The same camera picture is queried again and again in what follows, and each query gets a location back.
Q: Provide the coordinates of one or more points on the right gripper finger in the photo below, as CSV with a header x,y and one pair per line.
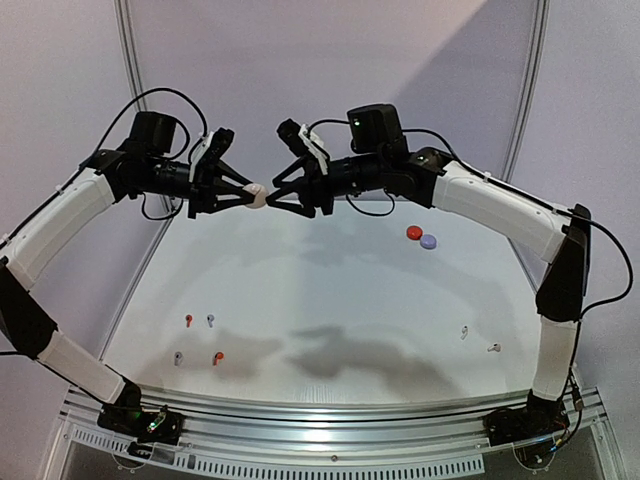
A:
x,y
278,201
285,178

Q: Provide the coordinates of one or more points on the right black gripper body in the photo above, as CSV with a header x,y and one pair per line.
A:
x,y
316,180

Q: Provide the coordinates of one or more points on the aluminium front rail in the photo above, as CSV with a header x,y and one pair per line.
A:
x,y
241,439

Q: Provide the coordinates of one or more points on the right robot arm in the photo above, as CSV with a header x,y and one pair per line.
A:
x,y
437,178

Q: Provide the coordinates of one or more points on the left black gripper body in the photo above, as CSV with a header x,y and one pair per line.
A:
x,y
200,188

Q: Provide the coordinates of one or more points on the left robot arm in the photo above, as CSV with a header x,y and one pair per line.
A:
x,y
141,165

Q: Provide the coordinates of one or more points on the aluminium corner post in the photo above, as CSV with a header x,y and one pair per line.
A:
x,y
124,22
527,91

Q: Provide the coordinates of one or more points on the red charging case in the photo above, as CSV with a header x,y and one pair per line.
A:
x,y
414,233

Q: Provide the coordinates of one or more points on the purple charging case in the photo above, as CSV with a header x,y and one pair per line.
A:
x,y
428,242

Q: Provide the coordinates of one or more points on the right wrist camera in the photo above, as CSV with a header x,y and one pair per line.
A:
x,y
302,142

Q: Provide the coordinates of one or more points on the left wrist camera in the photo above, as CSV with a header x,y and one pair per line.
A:
x,y
212,146

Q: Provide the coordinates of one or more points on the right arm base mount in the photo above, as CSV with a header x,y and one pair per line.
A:
x,y
507,425

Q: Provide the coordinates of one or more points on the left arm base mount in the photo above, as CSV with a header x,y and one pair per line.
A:
x,y
147,426

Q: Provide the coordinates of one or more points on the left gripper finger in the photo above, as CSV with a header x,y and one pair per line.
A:
x,y
224,202
226,172

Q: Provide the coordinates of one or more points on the right aluminium corner post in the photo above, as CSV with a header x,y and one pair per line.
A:
x,y
527,91

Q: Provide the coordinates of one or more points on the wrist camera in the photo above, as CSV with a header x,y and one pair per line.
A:
x,y
212,146
302,142

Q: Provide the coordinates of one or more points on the red earbud front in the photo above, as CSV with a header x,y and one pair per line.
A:
x,y
217,358

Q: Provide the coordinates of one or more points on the left aluminium corner post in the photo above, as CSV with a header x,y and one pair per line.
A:
x,y
124,22

